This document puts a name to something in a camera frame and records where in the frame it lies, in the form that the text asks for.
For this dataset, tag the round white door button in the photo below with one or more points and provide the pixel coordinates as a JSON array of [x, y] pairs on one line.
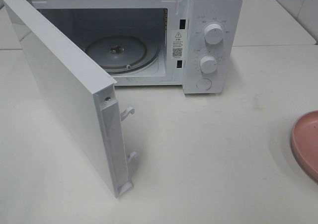
[[204, 84]]

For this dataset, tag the white microwave knob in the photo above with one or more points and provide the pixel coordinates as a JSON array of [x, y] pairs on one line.
[[208, 64], [213, 33]]

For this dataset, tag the white microwave door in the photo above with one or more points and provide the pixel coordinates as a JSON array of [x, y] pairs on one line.
[[78, 91]]

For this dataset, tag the pink round plate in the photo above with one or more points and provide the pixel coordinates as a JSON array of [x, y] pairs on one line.
[[304, 143]]

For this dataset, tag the white microwave oven body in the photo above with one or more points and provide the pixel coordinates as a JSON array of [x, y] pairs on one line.
[[175, 25]]

